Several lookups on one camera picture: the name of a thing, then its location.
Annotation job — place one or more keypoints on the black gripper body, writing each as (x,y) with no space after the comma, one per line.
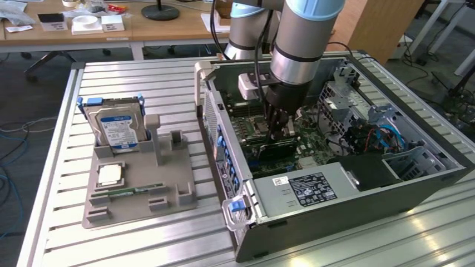
(287,97)

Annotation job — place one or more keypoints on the low-profile Nvidia graphics card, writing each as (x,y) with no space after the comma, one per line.
(277,153)

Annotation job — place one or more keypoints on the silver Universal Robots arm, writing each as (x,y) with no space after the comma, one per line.
(296,50)

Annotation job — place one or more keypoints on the CPU socket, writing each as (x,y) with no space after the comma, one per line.
(257,123)

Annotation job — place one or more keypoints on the dark RAM stick with label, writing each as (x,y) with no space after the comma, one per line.
(256,142)

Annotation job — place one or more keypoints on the green motherboard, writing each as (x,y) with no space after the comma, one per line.
(315,150)

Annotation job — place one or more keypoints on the metal drive cage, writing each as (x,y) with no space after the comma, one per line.
(341,111)

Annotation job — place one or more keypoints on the blue slot clip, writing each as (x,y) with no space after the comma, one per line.
(235,187)
(221,137)
(227,161)
(231,173)

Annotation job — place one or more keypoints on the grey power supply unit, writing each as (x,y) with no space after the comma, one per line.
(273,197)

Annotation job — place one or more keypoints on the black plastic air shroud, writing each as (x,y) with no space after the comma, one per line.
(367,172)

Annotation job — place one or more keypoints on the blue case latch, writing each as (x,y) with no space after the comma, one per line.
(237,207)

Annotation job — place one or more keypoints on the white paper stack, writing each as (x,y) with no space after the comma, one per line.
(219,27)

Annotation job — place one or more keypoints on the open black PC case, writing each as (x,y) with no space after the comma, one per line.
(333,211)

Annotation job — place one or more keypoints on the wooden cabinet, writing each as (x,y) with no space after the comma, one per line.
(377,27)

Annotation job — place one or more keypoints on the brown cardboard box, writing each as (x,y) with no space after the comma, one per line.
(223,9)

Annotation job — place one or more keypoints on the metal disk bay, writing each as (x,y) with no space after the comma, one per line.
(419,164)

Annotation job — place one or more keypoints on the grey parts rack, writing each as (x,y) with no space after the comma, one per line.
(140,172)

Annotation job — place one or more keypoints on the hard disk with blue label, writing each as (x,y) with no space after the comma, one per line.
(116,130)

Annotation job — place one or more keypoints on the black round lamp base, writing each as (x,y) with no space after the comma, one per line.
(158,14)

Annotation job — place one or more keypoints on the bare green RAM stick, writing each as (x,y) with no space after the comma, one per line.
(125,192)

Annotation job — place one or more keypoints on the silver CPU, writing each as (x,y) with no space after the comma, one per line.
(109,176)

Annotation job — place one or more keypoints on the white box with label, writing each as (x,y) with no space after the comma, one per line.
(112,23)

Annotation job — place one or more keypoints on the small red item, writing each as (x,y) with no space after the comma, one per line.
(114,9)

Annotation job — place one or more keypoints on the flat white box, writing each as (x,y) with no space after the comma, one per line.
(86,31)

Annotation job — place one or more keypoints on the black item in clear bag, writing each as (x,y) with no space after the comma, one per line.
(94,9)

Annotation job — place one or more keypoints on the white tape roll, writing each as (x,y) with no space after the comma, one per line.
(84,20)

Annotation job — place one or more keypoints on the black office chair base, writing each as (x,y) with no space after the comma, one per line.
(48,62)

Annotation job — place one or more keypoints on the beige tape roll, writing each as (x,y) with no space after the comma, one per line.
(69,2)

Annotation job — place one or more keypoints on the black and white box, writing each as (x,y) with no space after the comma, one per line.
(52,22)

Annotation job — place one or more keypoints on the wooden desk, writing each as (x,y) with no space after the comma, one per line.
(36,37)

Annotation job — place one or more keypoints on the white card with red print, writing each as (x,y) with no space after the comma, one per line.
(18,28)

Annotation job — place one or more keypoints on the crumpled clear plastic bag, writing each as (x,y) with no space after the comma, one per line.
(14,14)

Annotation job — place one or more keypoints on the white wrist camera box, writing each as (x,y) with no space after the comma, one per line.
(247,86)

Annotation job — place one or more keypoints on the white table leg frame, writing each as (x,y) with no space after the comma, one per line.
(425,27)

